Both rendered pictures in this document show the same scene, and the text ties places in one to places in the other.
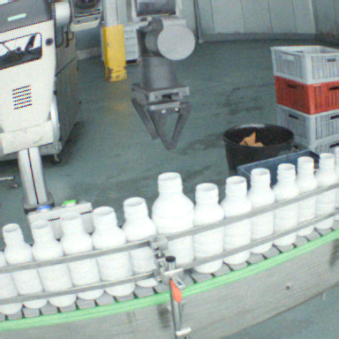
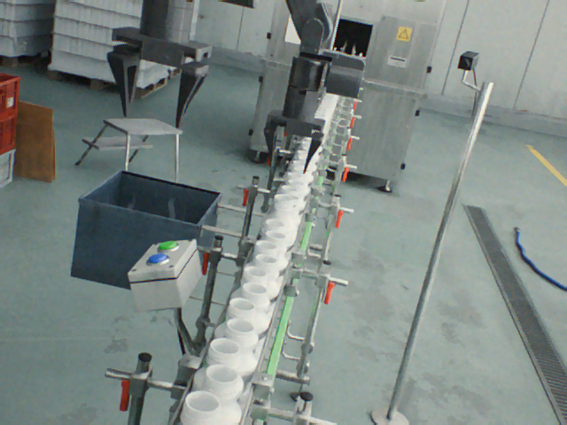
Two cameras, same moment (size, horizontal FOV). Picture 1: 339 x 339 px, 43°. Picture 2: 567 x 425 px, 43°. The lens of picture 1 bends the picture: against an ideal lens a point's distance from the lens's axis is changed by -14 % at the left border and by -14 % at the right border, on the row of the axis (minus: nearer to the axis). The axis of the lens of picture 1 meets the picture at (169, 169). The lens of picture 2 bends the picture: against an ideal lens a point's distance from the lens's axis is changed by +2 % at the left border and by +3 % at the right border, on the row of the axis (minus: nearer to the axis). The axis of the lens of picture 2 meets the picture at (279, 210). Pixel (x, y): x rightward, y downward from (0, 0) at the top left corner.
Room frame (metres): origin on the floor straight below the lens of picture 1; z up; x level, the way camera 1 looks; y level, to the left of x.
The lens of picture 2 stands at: (0.27, 1.18, 1.59)
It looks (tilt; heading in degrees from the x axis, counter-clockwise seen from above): 18 degrees down; 292
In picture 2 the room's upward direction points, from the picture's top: 12 degrees clockwise
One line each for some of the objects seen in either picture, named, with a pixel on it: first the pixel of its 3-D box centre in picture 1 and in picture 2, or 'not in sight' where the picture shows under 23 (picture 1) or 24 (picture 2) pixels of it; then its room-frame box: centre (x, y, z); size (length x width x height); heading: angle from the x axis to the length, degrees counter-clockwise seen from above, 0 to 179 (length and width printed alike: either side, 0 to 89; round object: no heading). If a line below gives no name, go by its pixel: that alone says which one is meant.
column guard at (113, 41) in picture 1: (114, 51); not in sight; (8.50, 0.81, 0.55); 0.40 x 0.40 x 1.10; 19
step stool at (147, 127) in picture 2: not in sight; (130, 148); (3.15, -2.90, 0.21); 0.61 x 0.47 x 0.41; 162
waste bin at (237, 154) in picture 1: (260, 184); not in sight; (2.63, -0.54, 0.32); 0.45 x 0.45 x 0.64
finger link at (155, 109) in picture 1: (165, 118); (301, 147); (0.73, 0.00, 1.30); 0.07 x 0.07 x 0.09; 19
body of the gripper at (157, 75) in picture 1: (157, 74); (299, 106); (0.75, 0.00, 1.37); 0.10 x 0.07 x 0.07; 19
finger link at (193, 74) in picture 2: not in sight; (173, 86); (0.73, 0.46, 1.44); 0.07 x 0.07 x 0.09; 19
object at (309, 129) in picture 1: (318, 117); not in sight; (3.20, -1.17, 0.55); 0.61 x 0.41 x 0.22; 116
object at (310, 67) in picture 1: (314, 63); not in sight; (3.21, -1.16, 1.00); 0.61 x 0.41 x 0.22; 116
